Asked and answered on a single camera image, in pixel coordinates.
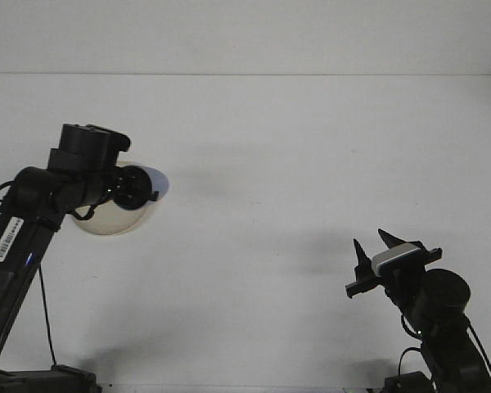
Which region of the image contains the pale blue cup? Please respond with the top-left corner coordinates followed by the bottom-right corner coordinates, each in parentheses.
top-left (118, 165), bottom-right (171, 213)

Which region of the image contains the pale round plate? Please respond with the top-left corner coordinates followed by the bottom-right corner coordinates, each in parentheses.
top-left (71, 160), bottom-right (153, 237)

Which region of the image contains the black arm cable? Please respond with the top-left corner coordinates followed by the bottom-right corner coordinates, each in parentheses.
top-left (397, 314), bottom-right (491, 390)
top-left (0, 179), bottom-right (99, 368)

